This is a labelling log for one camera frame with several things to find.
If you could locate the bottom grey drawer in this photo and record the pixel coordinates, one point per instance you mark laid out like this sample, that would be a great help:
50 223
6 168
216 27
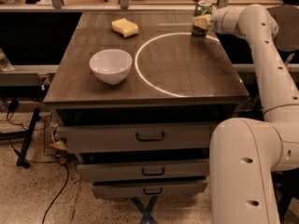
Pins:
140 189

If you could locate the black stand leg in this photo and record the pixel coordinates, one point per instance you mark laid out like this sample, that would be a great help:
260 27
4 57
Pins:
27 140

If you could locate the wire mesh basket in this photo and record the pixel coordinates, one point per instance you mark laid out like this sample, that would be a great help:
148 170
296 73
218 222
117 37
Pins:
53 144

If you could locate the green soda can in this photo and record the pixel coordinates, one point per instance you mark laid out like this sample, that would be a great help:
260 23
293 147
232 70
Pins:
201 18

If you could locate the white bowl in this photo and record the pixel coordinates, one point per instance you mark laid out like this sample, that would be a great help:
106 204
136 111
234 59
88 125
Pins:
111 66

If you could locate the grey drawer cabinet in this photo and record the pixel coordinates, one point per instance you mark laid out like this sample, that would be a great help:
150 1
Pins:
174 77

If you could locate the top grey drawer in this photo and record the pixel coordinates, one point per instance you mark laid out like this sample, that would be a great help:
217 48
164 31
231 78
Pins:
136 137

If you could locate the black office chair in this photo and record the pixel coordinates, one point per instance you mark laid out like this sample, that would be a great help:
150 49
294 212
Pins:
287 183

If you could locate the yellow sponge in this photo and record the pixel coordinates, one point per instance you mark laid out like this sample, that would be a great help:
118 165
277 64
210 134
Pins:
125 27

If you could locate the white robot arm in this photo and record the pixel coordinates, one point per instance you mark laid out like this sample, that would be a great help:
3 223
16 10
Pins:
244 152

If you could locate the middle grey drawer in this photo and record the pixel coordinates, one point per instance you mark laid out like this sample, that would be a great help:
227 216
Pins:
143 170

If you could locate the grey drawer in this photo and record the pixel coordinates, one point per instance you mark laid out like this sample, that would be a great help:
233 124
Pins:
136 137
143 170
140 189

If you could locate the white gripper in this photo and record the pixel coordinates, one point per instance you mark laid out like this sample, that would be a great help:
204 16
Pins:
219 21

